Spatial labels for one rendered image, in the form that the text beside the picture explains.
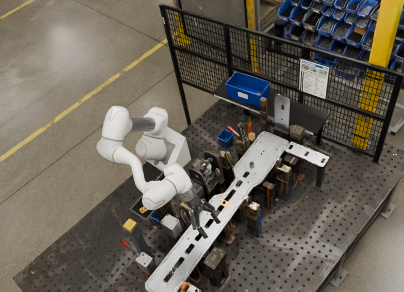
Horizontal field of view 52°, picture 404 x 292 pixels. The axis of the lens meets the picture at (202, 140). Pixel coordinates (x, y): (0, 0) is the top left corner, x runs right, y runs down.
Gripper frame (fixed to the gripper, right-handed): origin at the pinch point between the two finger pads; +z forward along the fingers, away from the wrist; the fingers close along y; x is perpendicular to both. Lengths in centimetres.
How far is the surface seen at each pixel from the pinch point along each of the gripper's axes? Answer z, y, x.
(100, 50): -190, -257, -264
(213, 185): -7, -52, -31
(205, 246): 14.1, -11.8, -25.6
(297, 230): 49, -69, -3
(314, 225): 52, -76, 5
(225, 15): -122, -268, -77
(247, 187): 4, -57, -10
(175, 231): -2.0, -8.1, -36.5
